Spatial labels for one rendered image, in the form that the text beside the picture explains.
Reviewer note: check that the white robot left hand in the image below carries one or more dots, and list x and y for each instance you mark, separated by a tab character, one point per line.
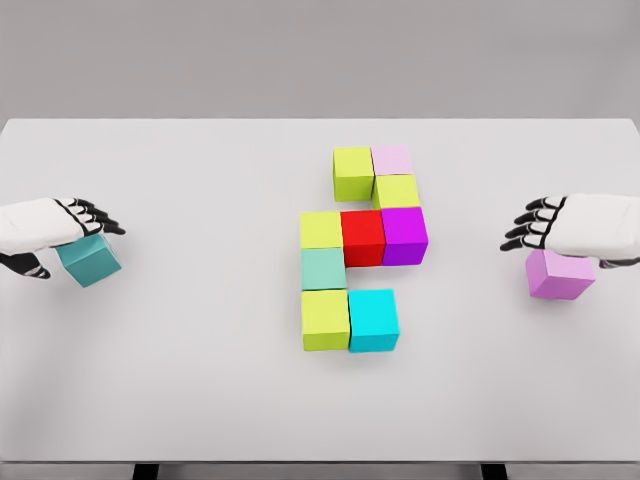
35	225

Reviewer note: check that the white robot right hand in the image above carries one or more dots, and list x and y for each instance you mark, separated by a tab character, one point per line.
595	225

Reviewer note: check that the orchid pink cube block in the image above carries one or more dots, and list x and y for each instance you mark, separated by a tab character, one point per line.
557	277

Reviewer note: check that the teal cube block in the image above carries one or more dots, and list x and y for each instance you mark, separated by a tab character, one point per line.
92	262

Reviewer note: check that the purple cube block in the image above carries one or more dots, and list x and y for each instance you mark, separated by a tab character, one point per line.
405	235

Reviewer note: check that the yellow-green cube block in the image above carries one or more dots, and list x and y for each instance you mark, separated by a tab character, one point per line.
321	230
325	320
352	172
396	192

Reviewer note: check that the pale pink cube block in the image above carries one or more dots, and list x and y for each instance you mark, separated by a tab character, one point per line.
392	160

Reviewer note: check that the red cube block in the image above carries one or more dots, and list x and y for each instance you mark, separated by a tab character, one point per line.
362	237

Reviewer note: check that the cyan cube block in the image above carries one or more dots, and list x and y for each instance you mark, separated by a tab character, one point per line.
372	320

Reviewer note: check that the mint green cube block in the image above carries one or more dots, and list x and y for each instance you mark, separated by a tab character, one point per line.
322	269

